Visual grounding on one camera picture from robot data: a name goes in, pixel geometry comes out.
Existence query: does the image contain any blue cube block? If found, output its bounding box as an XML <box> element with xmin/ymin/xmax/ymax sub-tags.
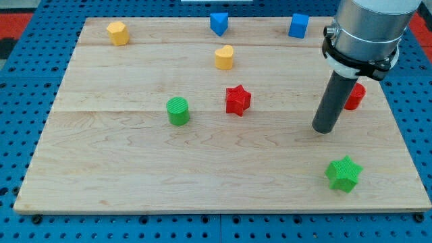
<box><xmin>288</xmin><ymin>13</ymin><xmax>309</xmax><ymax>38</ymax></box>

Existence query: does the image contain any green star block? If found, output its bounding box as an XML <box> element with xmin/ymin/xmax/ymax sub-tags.
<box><xmin>325</xmin><ymin>155</ymin><xmax>364</xmax><ymax>193</ymax></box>

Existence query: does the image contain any wooden board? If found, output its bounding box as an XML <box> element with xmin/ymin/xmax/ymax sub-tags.
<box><xmin>14</xmin><ymin>17</ymin><xmax>431</xmax><ymax>215</ymax></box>

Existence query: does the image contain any red cylinder block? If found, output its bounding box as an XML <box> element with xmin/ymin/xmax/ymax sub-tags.
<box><xmin>344</xmin><ymin>83</ymin><xmax>367</xmax><ymax>110</ymax></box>

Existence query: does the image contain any yellow heart block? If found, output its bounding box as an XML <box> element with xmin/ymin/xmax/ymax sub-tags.
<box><xmin>215</xmin><ymin>45</ymin><xmax>234</xmax><ymax>70</ymax></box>

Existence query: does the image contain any green cylinder block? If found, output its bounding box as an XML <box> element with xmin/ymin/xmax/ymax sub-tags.
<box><xmin>166</xmin><ymin>97</ymin><xmax>190</xmax><ymax>126</ymax></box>

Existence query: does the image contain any blue triangle block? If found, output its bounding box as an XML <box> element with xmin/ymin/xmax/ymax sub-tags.
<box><xmin>210</xmin><ymin>12</ymin><xmax>229</xmax><ymax>36</ymax></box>

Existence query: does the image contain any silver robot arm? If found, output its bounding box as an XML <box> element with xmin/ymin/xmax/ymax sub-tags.
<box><xmin>322</xmin><ymin>0</ymin><xmax>421</xmax><ymax>81</ymax></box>

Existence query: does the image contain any yellow hexagon block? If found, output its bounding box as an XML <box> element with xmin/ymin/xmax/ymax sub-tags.
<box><xmin>107</xmin><ymin>22</ymin><xmax>130</xmax><ymax>46</ymax></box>

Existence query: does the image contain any red star block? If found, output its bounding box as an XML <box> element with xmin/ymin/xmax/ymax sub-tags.
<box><xmin>225</xmin><ymin>84</ymin><xmax>252</xmax><ymax>117</ymax></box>

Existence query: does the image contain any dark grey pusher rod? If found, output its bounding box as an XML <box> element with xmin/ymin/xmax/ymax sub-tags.
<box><xmin>312</xmin><ymin>71</ymin><xmax>358</xmax><ymax>134</ymax></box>

